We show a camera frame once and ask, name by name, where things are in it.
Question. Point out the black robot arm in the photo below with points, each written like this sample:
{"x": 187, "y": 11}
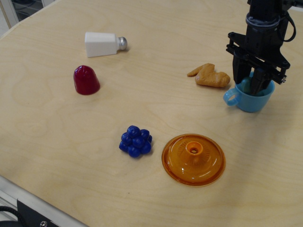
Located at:
{"x": 268, "y": 13}

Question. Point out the toy fried chicken wing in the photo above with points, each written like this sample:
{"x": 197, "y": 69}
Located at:
{"x": 206, "y": 75}

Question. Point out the white salt shaker silver cap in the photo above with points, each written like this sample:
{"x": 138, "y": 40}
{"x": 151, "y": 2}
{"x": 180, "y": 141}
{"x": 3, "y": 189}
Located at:
{"x": 103, "y": 44}

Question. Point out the aluminium table frame rail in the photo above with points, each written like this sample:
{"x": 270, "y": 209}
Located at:
{"x": 10, "y": 193}

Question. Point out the light blue plastic cup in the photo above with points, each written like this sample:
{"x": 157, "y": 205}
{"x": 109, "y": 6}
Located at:
{"x": 247, "y": 103}

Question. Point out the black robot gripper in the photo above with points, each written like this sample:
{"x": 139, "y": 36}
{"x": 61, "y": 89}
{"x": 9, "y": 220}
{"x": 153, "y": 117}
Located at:
{"x": 259, "y": 48}

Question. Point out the black bracket with screw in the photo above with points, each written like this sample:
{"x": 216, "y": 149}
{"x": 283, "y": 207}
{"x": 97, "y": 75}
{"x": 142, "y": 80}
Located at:
{"x": 32, "y": 217}

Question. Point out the blue toy grape bunch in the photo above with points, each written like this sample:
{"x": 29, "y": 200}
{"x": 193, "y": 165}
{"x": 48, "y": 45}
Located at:
{"x": 136, "y": 142}

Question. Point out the orange transparent pot lid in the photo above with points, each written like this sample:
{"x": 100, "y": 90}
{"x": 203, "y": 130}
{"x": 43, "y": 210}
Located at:
{"x": 193, "y": 159}

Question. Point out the dark red plastic dome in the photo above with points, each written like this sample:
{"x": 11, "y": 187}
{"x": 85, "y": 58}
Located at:
{"x": 85, "y": 80}

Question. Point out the green toy cucumber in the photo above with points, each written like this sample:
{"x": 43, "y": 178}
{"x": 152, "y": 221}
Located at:
{"x": 245, "y": 86}

